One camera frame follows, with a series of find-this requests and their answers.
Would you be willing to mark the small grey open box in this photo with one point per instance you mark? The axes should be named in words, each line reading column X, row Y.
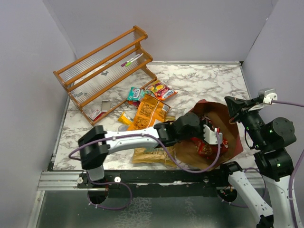
column 106, row 106

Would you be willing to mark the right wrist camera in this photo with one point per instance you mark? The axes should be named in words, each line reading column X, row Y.
column 267, row 96

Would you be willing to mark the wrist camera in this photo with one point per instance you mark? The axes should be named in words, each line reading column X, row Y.
column 267, row 96
column 212, row 136

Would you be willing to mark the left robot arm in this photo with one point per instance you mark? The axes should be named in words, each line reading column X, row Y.
column 98, row 143

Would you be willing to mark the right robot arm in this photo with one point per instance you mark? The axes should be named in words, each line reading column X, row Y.
column 273, row 161

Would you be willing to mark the black mounting rail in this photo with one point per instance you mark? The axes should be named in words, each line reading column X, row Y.
column 157, row 183

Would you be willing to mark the yellow snack bar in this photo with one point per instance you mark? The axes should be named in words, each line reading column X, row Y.
column 125, row 119

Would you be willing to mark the red rice cracker bag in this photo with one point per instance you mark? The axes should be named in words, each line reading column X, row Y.
column 207, row 151

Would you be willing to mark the beige snack packet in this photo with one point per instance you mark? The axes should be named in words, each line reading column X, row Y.
column 154, row 155

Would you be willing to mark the orange yellow chips bag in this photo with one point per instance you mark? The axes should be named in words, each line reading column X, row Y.
column 150, row 112

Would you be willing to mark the red brown paper bag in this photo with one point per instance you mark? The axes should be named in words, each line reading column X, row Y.
column 187, row 152

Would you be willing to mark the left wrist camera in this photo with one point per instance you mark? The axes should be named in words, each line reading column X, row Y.
column 212, row 136

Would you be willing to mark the orange wooden rack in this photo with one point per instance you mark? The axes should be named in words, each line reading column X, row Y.
column 89, row 80

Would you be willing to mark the teal Fox's candy bag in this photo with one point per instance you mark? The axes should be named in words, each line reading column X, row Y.
column 136, row 94

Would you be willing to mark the small red white box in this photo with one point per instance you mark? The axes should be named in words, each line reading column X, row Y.
column 95, row 114

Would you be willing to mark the small clear plastic cup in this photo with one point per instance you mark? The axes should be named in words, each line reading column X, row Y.
column 123, row 128

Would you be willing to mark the orange fruit candy bag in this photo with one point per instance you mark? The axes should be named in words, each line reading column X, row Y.
column 134, row 103

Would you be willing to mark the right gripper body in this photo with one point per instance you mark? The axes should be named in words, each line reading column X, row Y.
column 251, row 118

